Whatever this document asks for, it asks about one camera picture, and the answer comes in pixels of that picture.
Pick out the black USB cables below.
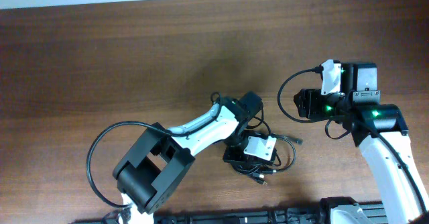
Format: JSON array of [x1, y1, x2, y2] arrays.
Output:
[[231, 108, 304, 186]]

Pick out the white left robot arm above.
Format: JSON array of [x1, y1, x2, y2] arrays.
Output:
[[113, 92, 277, 223]]

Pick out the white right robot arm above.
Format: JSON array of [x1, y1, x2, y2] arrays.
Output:
[[294, 60, 428, 223]]

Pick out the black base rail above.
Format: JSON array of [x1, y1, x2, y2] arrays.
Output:
[[70, 197, 386, 224]]

